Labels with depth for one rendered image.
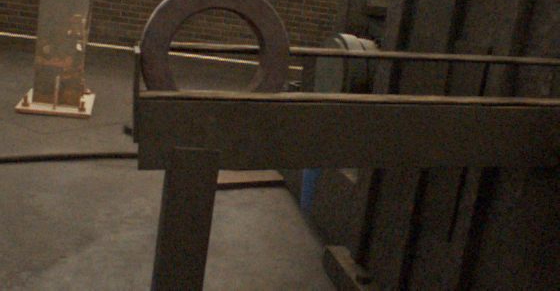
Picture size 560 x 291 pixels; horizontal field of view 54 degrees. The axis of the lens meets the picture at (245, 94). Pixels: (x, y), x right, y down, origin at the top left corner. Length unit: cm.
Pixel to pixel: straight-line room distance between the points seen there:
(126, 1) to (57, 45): 359
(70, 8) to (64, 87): 44
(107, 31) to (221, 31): 138
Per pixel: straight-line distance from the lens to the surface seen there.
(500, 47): 114
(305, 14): 712
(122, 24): 675
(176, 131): 66
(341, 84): 201
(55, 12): 320
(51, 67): 323
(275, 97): 68
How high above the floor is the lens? 75
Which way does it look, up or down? 9 degrees down
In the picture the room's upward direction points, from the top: 8 degrees clockwise
